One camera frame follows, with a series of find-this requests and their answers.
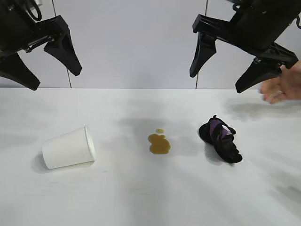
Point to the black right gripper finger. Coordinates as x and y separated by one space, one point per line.
202 54
256 75

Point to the white paper cup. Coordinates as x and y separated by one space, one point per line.
68 148

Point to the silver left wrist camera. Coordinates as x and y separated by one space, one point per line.
37 2

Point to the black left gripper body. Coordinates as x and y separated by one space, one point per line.
14 23

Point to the black and purple cloth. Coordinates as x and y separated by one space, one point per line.
218 141

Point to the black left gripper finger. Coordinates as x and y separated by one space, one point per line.
16 73
65 56

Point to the bare human hand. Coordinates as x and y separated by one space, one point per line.
289 87

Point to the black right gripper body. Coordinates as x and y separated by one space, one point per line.
258 28

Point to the brown liquid spill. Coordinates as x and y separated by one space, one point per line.
160 144

